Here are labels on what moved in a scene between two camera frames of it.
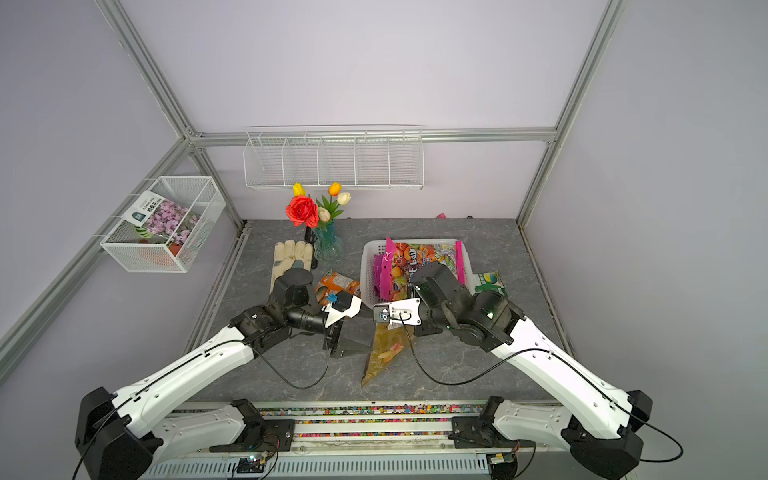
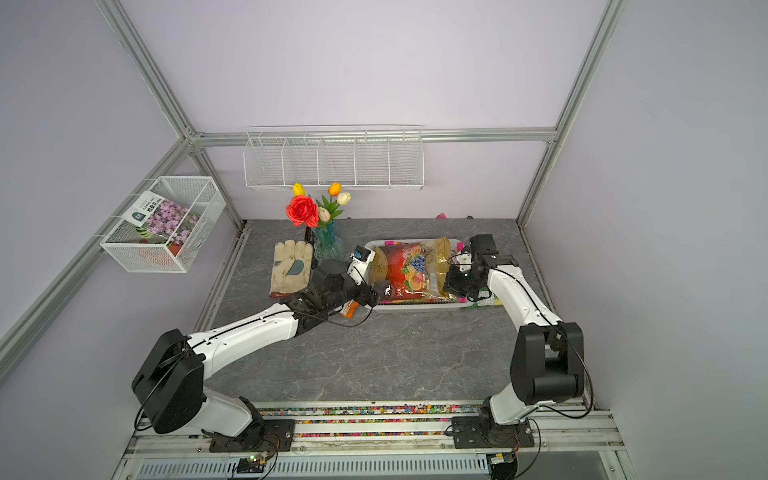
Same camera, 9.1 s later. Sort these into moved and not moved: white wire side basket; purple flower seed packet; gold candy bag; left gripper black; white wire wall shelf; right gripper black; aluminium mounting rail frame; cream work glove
Moved: left gripper black; right gripper black; gold candy bag
Not moved: cream work glove; aluminium mounting rail frame; white wire side basket; purple flower seed packet; white wire wall shelf
